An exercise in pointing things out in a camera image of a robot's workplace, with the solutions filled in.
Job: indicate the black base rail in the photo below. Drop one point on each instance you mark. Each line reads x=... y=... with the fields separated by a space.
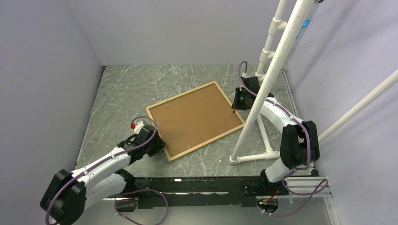
x=200 y=191

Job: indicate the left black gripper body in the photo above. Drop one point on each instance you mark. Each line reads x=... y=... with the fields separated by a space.
x=152 y=148

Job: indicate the green wooden picture frame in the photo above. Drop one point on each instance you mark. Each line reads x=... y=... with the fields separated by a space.
x=193 y=119

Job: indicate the white PVC pipe stand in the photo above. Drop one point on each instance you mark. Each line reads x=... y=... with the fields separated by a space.
x=281 y=37

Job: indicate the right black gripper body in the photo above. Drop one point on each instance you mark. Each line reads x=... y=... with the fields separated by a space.
x=241 y=101

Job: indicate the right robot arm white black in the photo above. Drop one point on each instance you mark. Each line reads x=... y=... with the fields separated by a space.
x=299 y=143

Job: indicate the aluminium frame rail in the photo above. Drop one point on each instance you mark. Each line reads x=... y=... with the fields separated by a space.
x=296 y=186

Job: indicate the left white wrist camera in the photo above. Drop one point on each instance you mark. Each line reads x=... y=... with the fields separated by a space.
x=137 y=126

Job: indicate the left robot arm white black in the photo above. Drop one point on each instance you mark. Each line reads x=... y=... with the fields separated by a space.
x=69 y=194

